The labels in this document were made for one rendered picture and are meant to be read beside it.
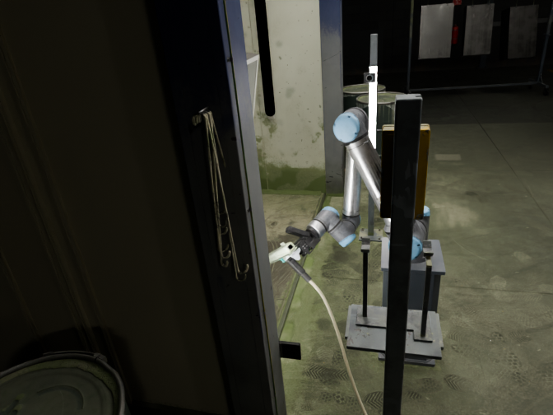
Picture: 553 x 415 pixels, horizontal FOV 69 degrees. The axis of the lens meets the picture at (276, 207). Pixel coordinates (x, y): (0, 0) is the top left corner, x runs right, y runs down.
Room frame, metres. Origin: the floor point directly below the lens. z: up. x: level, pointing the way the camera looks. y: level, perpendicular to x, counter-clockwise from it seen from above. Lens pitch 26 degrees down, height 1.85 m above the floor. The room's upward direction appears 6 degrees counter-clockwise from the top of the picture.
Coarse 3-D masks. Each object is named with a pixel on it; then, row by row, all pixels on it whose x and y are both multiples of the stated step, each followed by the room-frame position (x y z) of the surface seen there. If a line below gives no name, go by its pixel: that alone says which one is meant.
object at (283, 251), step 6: (282, 246) 1.60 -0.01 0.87; (288, 246) 1.55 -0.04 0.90; (294, 246) 1.56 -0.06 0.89; (276, 252) 1.63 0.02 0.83; (282, 252) 1.58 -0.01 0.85; (288, 252) 1.54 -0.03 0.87; (270, 258) 1.71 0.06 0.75; (276, 258) 1.66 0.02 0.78; (282, 258) 1.62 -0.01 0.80; (294, 264) 1.60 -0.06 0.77; (300, 270) 1.59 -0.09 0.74; (306, 276) 1.58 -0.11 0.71
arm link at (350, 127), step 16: (352, 112) 1.76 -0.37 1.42; (336, 128) 1.72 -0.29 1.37; (352, 128) 1.69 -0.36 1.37; (352, 144) 1.70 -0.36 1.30; (368, 144) 1.69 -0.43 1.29; (368, 160) 1.67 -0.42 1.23; (368, 176) 1.67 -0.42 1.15; (416, 224) 1.61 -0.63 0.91; (416, 240) 1.53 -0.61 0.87; (416, 256) 1.54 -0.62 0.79
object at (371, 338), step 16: (352, 304) 1.25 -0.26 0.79; (352, 320) 1.16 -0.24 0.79; (432, 320) 1.12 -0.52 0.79; (352, 336) 1.08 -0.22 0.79; (368, 336) 1.07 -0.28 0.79; (384, 336) 1.07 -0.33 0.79; (432, 336) 1.05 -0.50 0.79; (384, 352) 1.00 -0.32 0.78; (416, 352) 0.98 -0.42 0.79; (432, 352) 0.97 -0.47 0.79
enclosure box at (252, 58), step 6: (246, 54) 2.41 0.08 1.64; (252, 54) 2.43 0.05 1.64; (258, 54) 2.47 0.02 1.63; (252, 60) 2.33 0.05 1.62; (252, 66) 2.49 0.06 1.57; (252, 72) 2.49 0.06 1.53; (252, 78) 2.49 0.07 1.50; (252, 84) 2.49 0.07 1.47; (252, 90) 2.49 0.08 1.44; (252, 96) 2.49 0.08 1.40; (252, 102) 2.49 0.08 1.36; (252, 108) 2.50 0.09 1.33
